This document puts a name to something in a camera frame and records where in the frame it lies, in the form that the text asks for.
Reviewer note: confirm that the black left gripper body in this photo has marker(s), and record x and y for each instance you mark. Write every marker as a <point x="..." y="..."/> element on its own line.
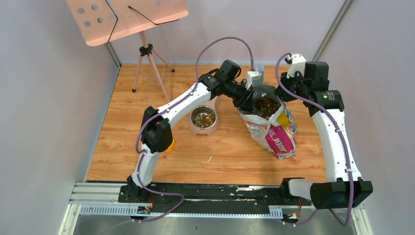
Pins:
<point x="245" y="101"/>

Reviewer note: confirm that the cat food bag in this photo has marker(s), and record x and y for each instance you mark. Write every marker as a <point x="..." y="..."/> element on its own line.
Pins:
<point x="277" y="134"/>

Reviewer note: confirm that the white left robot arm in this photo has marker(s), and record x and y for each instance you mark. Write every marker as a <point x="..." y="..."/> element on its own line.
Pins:
<point x="155" y="134"/>

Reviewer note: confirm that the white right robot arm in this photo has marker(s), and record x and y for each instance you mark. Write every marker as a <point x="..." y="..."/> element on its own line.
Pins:
<point x="344" y="186"/>

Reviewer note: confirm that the brown pet food kibble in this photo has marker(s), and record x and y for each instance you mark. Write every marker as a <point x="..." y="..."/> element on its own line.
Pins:
<point x="266" y="107"/>

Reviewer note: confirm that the blue item in bubble wrap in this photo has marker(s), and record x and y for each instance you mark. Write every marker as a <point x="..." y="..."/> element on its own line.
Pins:
<point x="259" y="71"/>

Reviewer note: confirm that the steel bowl near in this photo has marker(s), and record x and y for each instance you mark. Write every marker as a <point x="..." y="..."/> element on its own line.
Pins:
<point x="203" y="117"/>

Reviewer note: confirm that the yellow traffic light block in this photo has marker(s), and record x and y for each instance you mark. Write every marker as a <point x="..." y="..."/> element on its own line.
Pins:
<point x="171" y="147"/>

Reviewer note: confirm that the pink music stand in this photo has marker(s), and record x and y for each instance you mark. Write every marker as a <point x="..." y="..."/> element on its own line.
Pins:
<point x="103" y="21"/>

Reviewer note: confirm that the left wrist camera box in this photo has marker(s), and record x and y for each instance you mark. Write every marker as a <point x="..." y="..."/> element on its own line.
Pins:
<point x="253" y="78"/>

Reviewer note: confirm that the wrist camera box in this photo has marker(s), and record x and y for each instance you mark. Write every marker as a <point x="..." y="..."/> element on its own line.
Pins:
<point x="296" y="62"/>
<point x="253" y="78"/>

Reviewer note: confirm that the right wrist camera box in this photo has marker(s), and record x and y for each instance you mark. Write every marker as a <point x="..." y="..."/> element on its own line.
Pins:
<point x="296" y="62"/>

